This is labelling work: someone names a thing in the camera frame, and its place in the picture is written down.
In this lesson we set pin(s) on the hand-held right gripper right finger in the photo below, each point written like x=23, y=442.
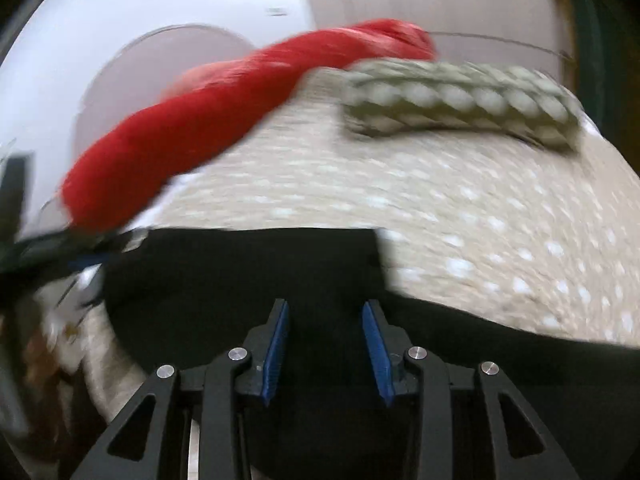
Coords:
x=374, y=347

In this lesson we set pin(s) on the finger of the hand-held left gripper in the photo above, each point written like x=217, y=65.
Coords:
x=75, y=252

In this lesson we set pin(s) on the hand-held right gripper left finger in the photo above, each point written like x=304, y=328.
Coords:
x=276, y=347

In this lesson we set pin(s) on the black pants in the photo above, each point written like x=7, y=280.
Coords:
x=320, y=280

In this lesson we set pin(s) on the beige dotted bed sheet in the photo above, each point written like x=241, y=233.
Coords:
x=400, y=210

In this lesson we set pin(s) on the red blanket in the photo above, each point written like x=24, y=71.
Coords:
x=215, y=125

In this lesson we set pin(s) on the grey patterned pillow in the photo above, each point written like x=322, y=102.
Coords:
x=460, y=102

